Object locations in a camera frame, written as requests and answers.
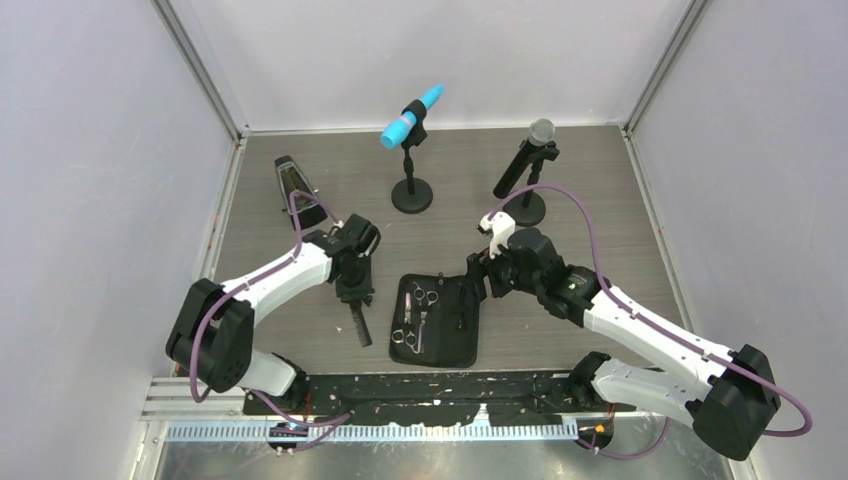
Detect silver scissors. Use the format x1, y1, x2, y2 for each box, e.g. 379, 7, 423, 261
391, 293, 418, 352
412, 282, 439, 354

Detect aluminium rail front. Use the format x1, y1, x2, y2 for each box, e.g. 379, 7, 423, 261
142, 378, 663, 442

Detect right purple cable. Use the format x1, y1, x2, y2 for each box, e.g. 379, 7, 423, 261
486, 183, 815, 460

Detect black zip tool case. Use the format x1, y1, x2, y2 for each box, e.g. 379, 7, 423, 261
389, 274, 485, 369

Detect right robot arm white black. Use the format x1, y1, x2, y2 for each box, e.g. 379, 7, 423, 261
467, 220, 781, 461

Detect blue microphone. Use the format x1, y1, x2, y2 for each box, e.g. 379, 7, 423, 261
380, 84, 444, 149

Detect right black microphone stand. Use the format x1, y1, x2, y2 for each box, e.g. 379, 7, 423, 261
503, 160, 546, 227

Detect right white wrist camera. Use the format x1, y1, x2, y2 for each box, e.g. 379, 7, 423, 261
478, 211, 516, 259

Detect left black microphone stand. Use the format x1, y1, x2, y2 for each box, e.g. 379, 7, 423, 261
390, 99, 435, 214

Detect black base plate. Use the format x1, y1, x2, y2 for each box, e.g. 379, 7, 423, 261
272, 370, 610, 427

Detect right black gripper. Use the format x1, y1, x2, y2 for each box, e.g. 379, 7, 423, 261
462, 235, 543, 305

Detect black microphone stand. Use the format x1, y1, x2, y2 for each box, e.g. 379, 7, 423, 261
390, 99, 435, 214
503, 160, 546, 227

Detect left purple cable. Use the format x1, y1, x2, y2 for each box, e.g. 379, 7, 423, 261
188, 190, 352, 455

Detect black comb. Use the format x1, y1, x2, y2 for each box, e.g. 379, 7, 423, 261
349, 302, 373, 348

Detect purple cable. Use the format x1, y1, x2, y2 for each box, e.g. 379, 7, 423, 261
486, 183, 815, 460
188, 190, 352, 455

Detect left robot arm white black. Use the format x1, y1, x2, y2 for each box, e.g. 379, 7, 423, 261
165, 214, 381, 414

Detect black silver microphone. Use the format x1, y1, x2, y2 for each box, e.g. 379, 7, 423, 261
493, 118, 559, 199

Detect black metronome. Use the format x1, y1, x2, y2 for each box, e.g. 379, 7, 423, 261
274, 155, 328, 229

